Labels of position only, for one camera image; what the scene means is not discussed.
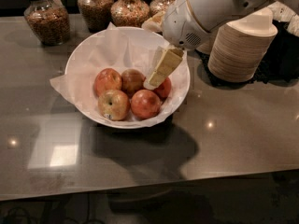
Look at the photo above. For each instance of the paper bowl stack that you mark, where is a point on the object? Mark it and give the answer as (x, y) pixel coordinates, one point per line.
(240, 46)
(207, 46)

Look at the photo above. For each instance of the red apple back left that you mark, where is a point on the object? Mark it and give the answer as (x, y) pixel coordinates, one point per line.
(107, 79)

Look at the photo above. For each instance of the white paper liner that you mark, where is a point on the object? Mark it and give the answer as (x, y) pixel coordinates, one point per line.
(102, 52)

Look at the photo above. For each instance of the paper bowl stack back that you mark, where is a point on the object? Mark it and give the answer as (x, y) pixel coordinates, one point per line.
(207, 46)

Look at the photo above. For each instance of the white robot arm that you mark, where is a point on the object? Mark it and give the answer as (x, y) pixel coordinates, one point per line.
(212, 14)

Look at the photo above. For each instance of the glass cereal jar far left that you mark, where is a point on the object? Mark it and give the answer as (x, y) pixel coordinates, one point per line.
(49, 21)

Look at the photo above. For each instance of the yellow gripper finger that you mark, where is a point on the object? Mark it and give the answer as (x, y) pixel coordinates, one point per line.
(165, 62)
(154, 23)

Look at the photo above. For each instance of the dark apple back middle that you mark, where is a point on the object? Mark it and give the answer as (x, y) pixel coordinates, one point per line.
(132, 81)

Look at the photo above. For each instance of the yellow-red apple with sticker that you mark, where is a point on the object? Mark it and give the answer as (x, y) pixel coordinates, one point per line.
(114, 105)

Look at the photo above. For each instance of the red apple back right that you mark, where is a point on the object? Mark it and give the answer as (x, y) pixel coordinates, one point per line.
(164, 89)

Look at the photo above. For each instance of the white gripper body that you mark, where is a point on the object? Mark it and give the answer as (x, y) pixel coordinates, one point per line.
(180, 21)

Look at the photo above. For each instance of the paper bowl stack front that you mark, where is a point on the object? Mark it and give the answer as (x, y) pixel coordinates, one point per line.
(240, 46)

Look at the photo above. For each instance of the orange-red apple front right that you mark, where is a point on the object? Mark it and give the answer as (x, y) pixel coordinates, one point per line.
(145, 104)

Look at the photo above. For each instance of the red apple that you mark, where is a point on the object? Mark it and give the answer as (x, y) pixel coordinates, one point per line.
(107, 79)
(164, 89)

